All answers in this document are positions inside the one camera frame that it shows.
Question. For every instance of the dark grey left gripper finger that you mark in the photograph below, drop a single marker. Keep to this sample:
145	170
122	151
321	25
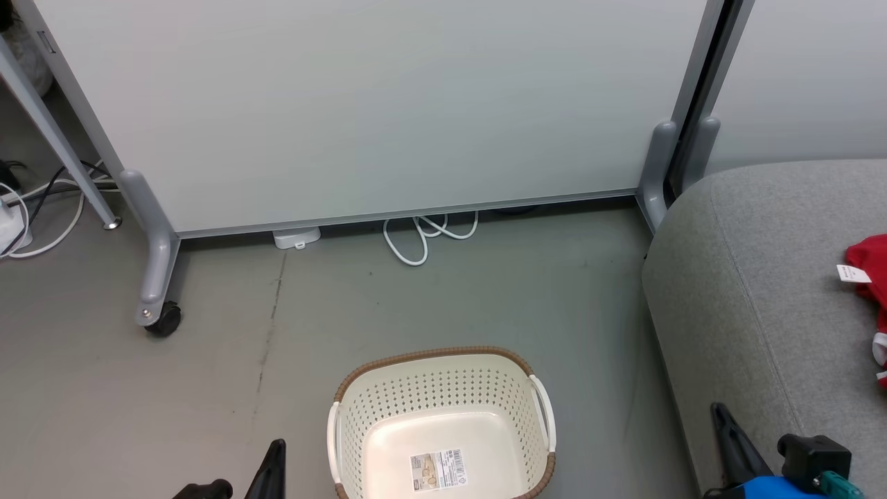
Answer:
270	475

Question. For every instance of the white power adapter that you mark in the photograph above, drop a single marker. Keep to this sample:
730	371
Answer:
296	237

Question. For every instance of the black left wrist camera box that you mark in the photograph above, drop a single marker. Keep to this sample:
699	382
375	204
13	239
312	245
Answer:
204	491

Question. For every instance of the white power strip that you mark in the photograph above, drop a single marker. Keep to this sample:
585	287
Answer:
14	229

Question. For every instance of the grey partition leg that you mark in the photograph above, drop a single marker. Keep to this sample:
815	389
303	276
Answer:
158	256
701	149
658	173

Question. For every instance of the cream perforated laundry basket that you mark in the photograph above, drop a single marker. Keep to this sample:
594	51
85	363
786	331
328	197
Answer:
443	402

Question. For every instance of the grey fabric sofa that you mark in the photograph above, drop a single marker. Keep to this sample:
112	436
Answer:
748	291

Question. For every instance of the printed basket label sticker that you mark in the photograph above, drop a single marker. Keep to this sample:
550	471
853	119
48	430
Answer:
438	471

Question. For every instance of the grey slanted metal post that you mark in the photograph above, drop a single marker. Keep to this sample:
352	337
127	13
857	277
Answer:
48	125

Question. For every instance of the red clothing item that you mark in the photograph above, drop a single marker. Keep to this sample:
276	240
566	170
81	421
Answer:
874	267

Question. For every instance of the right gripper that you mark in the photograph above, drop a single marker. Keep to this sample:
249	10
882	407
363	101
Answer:
762	489

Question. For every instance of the white clothing tag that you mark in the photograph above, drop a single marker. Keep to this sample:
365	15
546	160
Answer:
854	274

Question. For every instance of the large white partition panel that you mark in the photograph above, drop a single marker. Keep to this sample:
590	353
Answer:
381	104

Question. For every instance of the black caster wheel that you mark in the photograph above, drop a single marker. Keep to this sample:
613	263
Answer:
165	321

